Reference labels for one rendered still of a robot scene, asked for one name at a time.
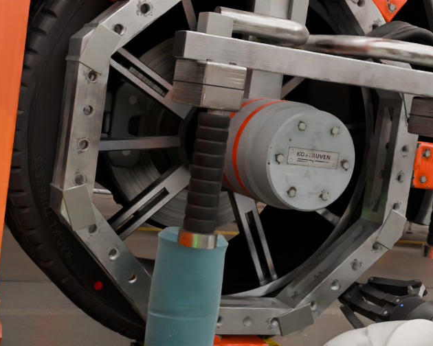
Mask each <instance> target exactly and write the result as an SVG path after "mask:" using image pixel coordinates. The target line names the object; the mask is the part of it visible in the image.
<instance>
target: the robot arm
mask: <svg viewBox="0 0 433 346"><path fill-rule="evenodd" d="M427 293H428V292H427V290H426V289H425V286H424V285H423V284H422V282H421V280H420V279H413V280H409V281H404V280H398V279H388V278H382V277H370V278H369V279H368V283H366V284H360V283H358V282H356V281H355V282H354V283H353V284H351V285H350V286H349V287H348V288H347V289H346V290H345V291H344V292H343V293H342V294H341V295H340V296H339V297H338V298H337V299H338V300H339V302H340V303H342V305H341V306H340V310H341V311H342V313H343V314H344V316H345V317H346V319H347V320H348V321H349V323H350V324H351V325H352V326H353V327H354V328H355V330H350V331H347V332H345V333H343V334H340V335H338V336H336V337H335V338H333V339H331V340H330V341H329V342H327V343H326V344H324V345H323V346H433V301H427V300H425V299H422V297H423V296H425V295H426V294H427ZM395 296H398V297H395ZM363 297H364V298H363ZM364 300H366V302H365V301H364ZM368 301H369V302H371V303H374V304H375V305H372V304H369V303H368ZM354 312H356V313H358V314H360V315H362V316H364V317H366V318H368V319H370V320H372V321H374V322H375V324H372V325H369V326H368V327H365V326H364V324H363V323H362V322H361V321H360V320H359V319H358V318H357V316H356V315H355V314H354Z"/></svg>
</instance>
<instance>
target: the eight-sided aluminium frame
mask: <svg viewBox="0 0 433 346"><path fill-rule="evenodd" d="M180 1H181V0H127V1H117V2H115V3H114V4H113V5H112V6H111V7H109V8H108V9H106V10H105V11H104V12H103V13H102V14H100V15H99V16H97V17H96V18H95V19H94V20H92V21H91V22H90V23H85V24H84V26H83V28H82V29H81V30H79V31H78V32H76V33H75V34H74V35H73V36H72V37H71V38H70V40H69V51H68V55H67V57H66V58H65V60H66V61H67V67H66V73H65V83H64V89H63V100H62V106H61V112H60V123H59V129H58V139H57V145H56V156H55V162H54V173H53V179H52V183H50V187H51V195H50V201H49V205H50V207H51V208H52V209H53V210H54V212H55V213H56V214H57V216H58V217H59V219H60V221H61V222H62V223H63V224H64V225H65V226H67V228H68V229H69V230H70V231H71V232H72V233H73V235H74V236H75V237H76V239H77V240H78V241H79V243H81V244H82V246H83V247H84V248H85V250H86V251H87V252H88V254H90V256H91V257H92V258H93V259H94V261H95V262H96V263H97V264H98V265H99V267H100V268H101V269H102V270H103V272H104V273H105V274H106V275H107V277H108V278H109V279H110V280H111V281H112V282H113V284H114V285H115V287H116V288H117V289H118V290H119V291H120V292H121V293H122V295H123V296H124V297H125V299H126V300H127V301H128V302H129V303H130V304H131V308H132V309H133V310H134V311H135V312H137V313H138V314H139V315H140V317H141V318H142V319H143V320H144V321H145V322H146V319H147V312H148V301H149V296H150V291H151V282H152V278H151V276H150V275H149V274H148V273H147V272H146V271H145V269H144V268H143V267H142V265H141V264H140V263H139V262H138V260H137V259H136V258H135V256H134V255H133V254H132V252H130V250H129V249H128V248H127V247H126V245H125V244H124V243H123V241H122V240H121V239H120V238H119V236H118V235H117V234H116V232H115V231H114V230H113V229H112V228H111V226H110V225H109V223H108V222H107V221H106V220H105V219H104V218H103V216H102V215H101V214H100V212H99V211H98V210H97V209H96V207H95V206H94V205H93V203H92V198H93V188H94V182H95V177H96V166H97V160H98V151H99V145H100V134H101V129H102V118H103V112H104V103H105V97H106V91H107V80H108V75H109V65H110V59H111V55H112V54H114V53H115V52H116V51H117V50H119V49H120V48H121V47H122V46H124V45H125V44H126V43H128V42H129V41H130V40H131V39H132V38H134V37H135V36H137V35H138V34H139V33H140V32H141V31H142V30H144V29H145V28H147V27H148V26H149V25H150V24H151V23H153V22H154V21H155V20H157V19H158V18H159V17H160V16H161V15H163V14H164V13H165V12H167V11H168V10H169V9H171V8H172V7H173V6H174V5H176V4H177V3H178V2H180ZM323 2H324V4H325V6H326V7H327V9H328V10H329V12H330V13H331V16H332V17H333V19H334V21H335V22H336V24H337V26H338V27H339V29H340V31H341V33H342V34H343V35H349V36H364V35H365V34H367V33H369V32H370V31H372V30H374V29H376V28H378V27H379V26H381V25H383V24H385V23H386V22H385V20H384V18H383V17H382V15H381V13H380V11H379V10H378V8H377V6H376V5H375V4H374V3H373V1H372V0H323ZM357 2H358V4H357ZM375 90H376V92H377V93H378V95H379V107H378V111H377V120H376V124H375V133H374V137H373V145H372V150H371V155H370V163H369V168H368V176H367V181H366V189H365V194H364V201H363V207H362V214H361V216H360V218H359V220H357V221H356V222H355V223H354V224H353V225H352V226H351V227H350V228H349V229H348V230H346V231H345V232H344V233H343V234H342V235H341V236H340V237H339V238H338V239H337V240H336V241H334V243H332V245H330V247H329V248H328V249H327V250H325V251H324V252H323V253H322V254H321V255H320V256H319V257H318V258H317V259H315V260H314V261H313V262H312V263H311V264H310V265H309V266H308V267H307V268H306V269H304V270H303V271H302V272H301V273H300V274H299V275H298V276H297V277H296V278H295V279H294V280H293V281H292V282H291V283H290V284H289V285H288V286H287V287H286V288H284V289H283V290H282V291H281V292H280V293H279V294H278V295H277V296H276V297H274V298H264V297H221V300H220V305H219V315H218V319H217V323H216V331H215V334H261V335H281V336H286V335H299V334H300V333H301V332H302V331H303V330H304V329H306V328H307V327H308V326H309V325H312V324H314V320H315V319H316V318H317V317H318V316H319V315H320V314H321V313H323V311H325V310H326V309H327V308H328V307H329V306H330V305H331V304H332V303H333V302H334V301H335V300H336V299H337V298H338V297H339V296H340V295H341V294H342V293H343V292H344V291H345V290H346V289H347V288H348V287H349V286H350V285H351V284H353V283H354V282H355V281H356V280H357V279H358V278H359V277H360V276H361V275H362V274H363V273H364V272H365V271H366V270H367V269H368V268H370V267H371V266H372V265H373V264H374V263H375V262H376V261H377V260H378V259H379V258H380V257H381V256H382V255H383V254H384V253H385V252H386V251H387V250H388V249H389V250H391V249H392V247H393V245H394V243H395V242H396V241H397V240H398V239H399V238H401V236H402V233H403V226H404V224H405V222H406V220H407V218H406V217H405V216H406V208H407V204H408V196H409V191H410V183H411V178H412V171H413V166H414V158H415V154H416V148H417V141H418V136H419V135H415V134H410V133H409V132H408V123H409V118H410V115H409V114H410V110H411V106H412V98H413V97H414V96H419V95H410V94H406V93H397V92H392V91H385V90H379V89H375ZM408 113H409V114H408ZM317 276H318V277H317ZM296 295H298V296H296Z"/></svg>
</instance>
